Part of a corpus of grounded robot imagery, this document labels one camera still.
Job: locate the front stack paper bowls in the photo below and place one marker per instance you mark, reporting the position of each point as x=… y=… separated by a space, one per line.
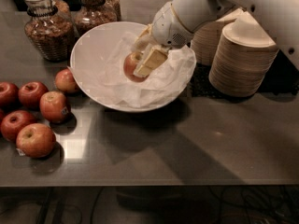
x=243 y=57

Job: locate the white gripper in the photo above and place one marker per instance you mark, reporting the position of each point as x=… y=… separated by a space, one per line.
x=167 y=26

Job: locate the white crumpled paper liner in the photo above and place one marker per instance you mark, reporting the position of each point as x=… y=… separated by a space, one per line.
x=162 y=78

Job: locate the apple beside bowl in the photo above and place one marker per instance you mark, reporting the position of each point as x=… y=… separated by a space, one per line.
x=65 y=82

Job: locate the red apple upper row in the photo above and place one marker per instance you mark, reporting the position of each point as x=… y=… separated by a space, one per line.
x=30 y=94

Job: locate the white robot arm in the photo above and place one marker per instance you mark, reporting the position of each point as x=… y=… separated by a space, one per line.
x=279 y=18

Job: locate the large white bowl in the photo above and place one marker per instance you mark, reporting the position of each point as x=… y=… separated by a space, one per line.
x=93 y=47

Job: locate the apple with sticker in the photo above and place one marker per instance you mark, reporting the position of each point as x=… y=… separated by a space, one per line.
x=54 y=107
x=36 y=140

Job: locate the red-yellow apple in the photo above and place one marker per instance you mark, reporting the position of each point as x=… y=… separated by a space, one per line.
x=130 y=64

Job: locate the front apple with sticker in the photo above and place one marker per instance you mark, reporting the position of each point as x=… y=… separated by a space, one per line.
x=36 y=140

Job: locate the rear stack paper bowls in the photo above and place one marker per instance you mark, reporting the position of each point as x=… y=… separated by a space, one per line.
x=206 y=39

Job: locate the red apple lower left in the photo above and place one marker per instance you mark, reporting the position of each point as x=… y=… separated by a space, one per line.
x=13 y=122

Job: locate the glass jar with granola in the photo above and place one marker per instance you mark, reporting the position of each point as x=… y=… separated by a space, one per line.
x=49 y=30

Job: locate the white napkin dispenser box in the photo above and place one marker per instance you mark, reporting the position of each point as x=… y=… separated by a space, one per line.
x=146 y=3

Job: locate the stack paper bowls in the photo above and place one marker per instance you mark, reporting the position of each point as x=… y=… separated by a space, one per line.
x=206 y=39
x=243 y=57

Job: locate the red apple far left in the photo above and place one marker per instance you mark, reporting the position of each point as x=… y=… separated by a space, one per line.
x=8 y=94

